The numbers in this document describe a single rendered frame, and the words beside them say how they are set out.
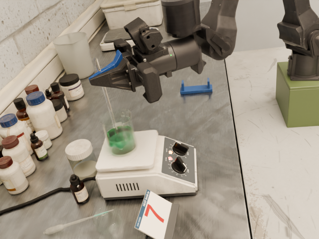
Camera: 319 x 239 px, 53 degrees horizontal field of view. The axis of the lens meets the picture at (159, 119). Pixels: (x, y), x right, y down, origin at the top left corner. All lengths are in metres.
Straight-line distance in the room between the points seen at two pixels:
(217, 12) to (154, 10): 1.08
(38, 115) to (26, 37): 0.42
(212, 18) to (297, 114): 0.33
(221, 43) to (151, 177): 0.28
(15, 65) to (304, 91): 0.88
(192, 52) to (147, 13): 1.11
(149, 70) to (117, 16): 1.23
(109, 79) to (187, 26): 0.16
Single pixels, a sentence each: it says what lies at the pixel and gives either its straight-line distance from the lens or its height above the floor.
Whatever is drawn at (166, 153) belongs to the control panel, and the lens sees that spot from 0.69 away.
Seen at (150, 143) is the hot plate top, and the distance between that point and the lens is 0.68.
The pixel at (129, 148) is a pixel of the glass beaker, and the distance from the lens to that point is 0.65.
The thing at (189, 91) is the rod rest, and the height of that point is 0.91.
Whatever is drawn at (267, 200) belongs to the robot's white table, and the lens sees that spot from 0.67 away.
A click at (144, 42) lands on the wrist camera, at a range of 0.54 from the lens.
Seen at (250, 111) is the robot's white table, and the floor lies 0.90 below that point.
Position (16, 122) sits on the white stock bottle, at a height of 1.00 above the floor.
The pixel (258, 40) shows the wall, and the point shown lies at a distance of 2.14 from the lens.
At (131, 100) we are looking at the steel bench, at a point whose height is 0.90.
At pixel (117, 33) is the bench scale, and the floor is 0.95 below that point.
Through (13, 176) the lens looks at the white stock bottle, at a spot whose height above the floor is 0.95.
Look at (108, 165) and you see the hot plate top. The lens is 0.65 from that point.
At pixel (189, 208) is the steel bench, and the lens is 0.65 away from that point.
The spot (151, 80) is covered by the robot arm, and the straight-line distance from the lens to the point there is 0.51.
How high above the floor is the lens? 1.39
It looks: 33 degrees down
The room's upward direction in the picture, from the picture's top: 11 degrees counter-clockwise
